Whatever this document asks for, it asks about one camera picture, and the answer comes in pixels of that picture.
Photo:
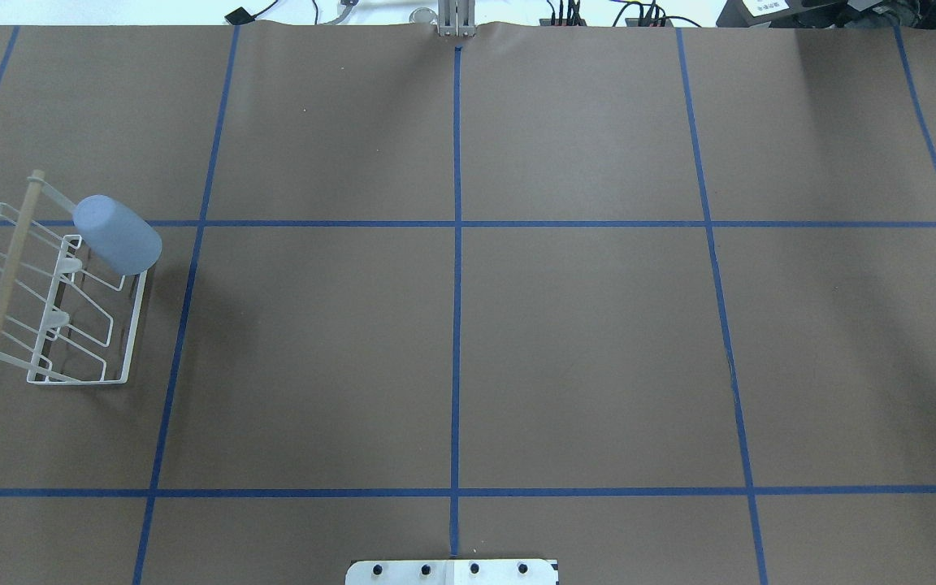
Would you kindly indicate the blue plastic cup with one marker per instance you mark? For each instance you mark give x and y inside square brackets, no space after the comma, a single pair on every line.
[118,235]

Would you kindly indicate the small black puck device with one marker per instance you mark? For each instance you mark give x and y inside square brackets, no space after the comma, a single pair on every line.
[239,17]

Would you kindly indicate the aluminium frame post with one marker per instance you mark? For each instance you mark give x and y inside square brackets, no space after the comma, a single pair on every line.
[456,18]

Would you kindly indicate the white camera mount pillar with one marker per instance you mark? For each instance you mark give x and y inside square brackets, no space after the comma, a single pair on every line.
[454,571]

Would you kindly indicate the white wire cup holder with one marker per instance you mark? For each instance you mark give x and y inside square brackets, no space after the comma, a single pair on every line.
[66,318]

